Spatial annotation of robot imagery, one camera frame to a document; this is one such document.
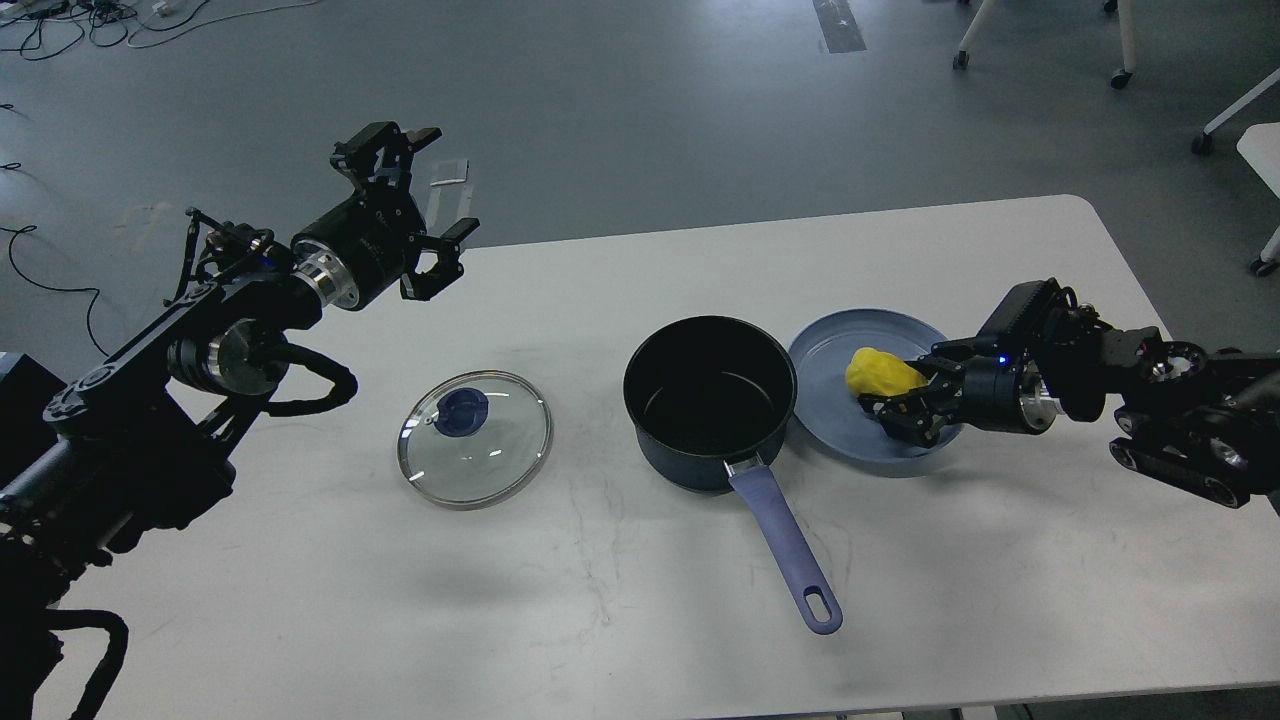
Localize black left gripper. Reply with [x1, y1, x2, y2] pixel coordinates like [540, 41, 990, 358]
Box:
[291, 122, 480, 311]

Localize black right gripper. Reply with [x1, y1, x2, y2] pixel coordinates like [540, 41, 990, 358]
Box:
[858, 334, 1059, 448]

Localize yellow potato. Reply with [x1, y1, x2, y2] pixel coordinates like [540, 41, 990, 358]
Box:
[844, 347, 929, 397]

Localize glass pot lid blue knob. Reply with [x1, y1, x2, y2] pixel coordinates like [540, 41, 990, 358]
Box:
[396, 369, 554, 511]

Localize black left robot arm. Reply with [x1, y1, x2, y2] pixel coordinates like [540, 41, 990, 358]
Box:
[3, 120, 479, 719]

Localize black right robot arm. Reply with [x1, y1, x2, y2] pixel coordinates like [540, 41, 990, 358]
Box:
[852, 278, 1279, 509]

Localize blue round plate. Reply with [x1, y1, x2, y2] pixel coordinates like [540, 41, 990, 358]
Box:
[788, 307, 963, 477]

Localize white chair legs with casters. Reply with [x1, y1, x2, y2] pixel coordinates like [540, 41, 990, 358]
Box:
[950, 1, 1140, 91]

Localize white furniture at right edge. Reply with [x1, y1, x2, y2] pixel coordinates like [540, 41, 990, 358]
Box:
[1190, 68, 1279, 278]

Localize black box at left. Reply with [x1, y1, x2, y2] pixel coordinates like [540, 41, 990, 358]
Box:
[1, 352, 67, 456]

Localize dark blue saucepan purple handle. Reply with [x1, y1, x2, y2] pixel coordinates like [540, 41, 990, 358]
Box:
[622, 315, 844, 635]

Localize black floor cable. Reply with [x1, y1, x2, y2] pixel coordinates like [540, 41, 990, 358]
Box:
[0, 224, 147, 361]

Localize tangled cables top left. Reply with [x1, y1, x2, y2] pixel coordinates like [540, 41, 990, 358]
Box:
[0, 0, 326, 61]

